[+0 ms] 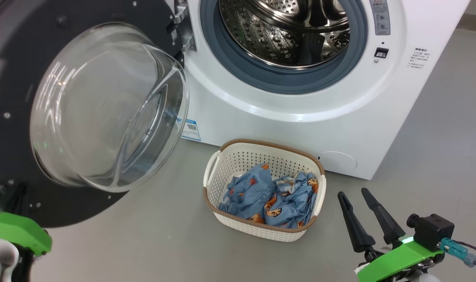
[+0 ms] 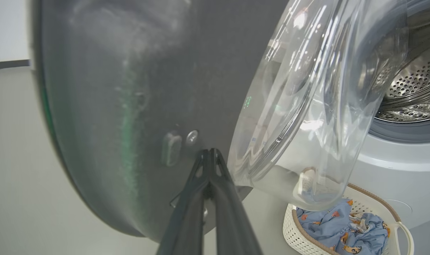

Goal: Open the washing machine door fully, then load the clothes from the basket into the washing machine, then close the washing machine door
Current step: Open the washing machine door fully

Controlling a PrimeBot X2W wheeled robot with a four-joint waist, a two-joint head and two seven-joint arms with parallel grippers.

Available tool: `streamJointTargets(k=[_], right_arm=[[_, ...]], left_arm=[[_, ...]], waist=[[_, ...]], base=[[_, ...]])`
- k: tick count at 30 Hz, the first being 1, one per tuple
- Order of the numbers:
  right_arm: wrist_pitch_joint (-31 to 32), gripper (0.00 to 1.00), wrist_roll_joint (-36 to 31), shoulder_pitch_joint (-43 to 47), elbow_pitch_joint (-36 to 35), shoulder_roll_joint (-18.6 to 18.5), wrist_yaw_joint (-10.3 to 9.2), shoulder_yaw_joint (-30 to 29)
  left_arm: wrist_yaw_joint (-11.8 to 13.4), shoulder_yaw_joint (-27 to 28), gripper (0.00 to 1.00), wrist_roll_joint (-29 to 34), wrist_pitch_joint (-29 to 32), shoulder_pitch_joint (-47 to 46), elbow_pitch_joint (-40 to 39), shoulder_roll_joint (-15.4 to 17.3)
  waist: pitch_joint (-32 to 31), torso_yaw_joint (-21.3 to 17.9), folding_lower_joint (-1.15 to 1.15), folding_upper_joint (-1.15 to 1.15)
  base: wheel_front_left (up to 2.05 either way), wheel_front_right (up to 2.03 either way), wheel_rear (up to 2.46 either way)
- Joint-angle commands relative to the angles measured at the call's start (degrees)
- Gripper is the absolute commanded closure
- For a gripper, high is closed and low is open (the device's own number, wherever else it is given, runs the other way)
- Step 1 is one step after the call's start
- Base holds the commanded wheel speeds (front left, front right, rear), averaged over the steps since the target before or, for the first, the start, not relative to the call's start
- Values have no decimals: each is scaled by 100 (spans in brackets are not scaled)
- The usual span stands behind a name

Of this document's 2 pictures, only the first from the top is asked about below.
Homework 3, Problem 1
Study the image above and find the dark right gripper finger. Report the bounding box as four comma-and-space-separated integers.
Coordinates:
361, 188, 406, 246
337, 191, 376, 253

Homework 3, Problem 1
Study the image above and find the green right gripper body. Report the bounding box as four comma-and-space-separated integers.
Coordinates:
355, 238, 444, 282

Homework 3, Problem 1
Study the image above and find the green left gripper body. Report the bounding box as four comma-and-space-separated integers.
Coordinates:
0, 211, 52, 282

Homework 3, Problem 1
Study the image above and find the blue bear-print garment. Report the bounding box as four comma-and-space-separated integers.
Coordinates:
263, 171, 319, 229
218, 163, 275, 220

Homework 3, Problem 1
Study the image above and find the black round glass washer door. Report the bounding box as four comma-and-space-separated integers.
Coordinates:
0, 0, 190, 228

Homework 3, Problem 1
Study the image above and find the white front-load washing machine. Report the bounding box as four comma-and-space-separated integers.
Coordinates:
159, 0, 471, 181

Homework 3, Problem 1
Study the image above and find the steel washing machine drum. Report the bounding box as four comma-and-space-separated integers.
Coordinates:
219, 0, 351, 69

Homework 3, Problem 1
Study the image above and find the silver metal door hinge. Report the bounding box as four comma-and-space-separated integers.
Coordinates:
171, 0, 196, 53

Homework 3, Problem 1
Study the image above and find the round white filter cover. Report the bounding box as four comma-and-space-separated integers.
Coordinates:
318, 152, 358, 173

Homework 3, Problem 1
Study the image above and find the white perforated basket brown rim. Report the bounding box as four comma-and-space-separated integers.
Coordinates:
203, 139, 327, 242

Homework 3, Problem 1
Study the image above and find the blue energy label sticker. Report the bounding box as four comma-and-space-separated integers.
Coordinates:
181, 119, 201, 141

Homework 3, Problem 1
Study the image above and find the grey warning label sticker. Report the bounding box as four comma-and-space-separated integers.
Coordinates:
369, 0, 391, 36

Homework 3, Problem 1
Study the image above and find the teal cable connector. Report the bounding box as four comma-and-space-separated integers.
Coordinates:
438, 237, 476, 268

